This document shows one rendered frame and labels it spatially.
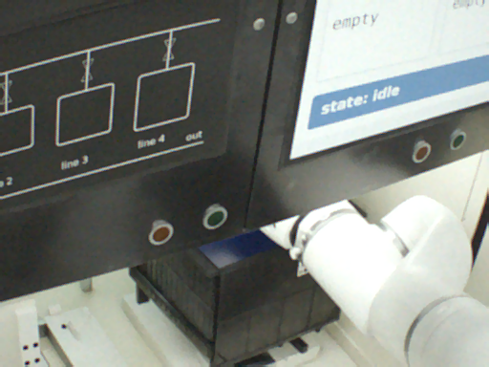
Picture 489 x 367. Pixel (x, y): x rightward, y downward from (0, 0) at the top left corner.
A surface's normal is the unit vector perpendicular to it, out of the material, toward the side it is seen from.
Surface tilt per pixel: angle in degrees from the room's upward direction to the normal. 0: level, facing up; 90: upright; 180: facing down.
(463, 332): 43
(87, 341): 0
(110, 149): 90
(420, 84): 90
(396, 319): 75
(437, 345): 65
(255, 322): 85
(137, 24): 90
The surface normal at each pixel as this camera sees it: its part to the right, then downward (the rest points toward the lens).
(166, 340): 0.12, -0.79
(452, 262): 0.70, -0.30
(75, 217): 0.51, 0.57
